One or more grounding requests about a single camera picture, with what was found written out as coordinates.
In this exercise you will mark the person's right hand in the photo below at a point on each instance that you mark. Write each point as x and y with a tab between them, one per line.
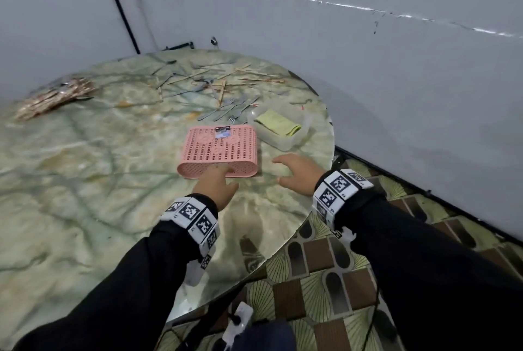
302	175

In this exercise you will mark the group of metal forks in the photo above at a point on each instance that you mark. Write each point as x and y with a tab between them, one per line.
231	109

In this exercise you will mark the scattered metal spoons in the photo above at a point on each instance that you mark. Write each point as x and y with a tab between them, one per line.
179	77

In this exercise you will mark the black wall bracket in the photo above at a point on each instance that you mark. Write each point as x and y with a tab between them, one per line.
179	46

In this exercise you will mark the clear plastic container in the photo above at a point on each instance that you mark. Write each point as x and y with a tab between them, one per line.
286	134

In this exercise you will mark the person's left hand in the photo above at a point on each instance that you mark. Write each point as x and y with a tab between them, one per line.
214	187

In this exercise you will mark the white marker wrist tracker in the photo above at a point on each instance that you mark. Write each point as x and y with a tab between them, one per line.
192	216
335	193

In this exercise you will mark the pile of wooden chopsticks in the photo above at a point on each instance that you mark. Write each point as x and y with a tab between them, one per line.
55	97

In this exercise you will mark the scattered loose wooden chopsticks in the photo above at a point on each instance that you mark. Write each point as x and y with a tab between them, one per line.
222	83

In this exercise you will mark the yellow folded cloth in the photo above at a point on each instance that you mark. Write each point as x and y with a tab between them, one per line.
278	122

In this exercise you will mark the person's dark clothing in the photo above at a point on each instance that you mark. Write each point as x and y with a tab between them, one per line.
261	336

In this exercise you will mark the person's right thumb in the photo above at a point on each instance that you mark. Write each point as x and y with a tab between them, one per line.
285	180

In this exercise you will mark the pink perforated plastic basket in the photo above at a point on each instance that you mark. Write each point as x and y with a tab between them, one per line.
220	146

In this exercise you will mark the person's left thumb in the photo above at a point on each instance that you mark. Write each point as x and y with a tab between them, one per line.
231	190

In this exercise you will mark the white plug device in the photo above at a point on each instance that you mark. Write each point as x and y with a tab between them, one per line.
237	320

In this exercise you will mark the person's right forearm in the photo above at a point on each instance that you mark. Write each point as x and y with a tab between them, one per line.
429	273

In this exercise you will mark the person's left forearm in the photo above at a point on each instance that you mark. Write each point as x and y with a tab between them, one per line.
122	281

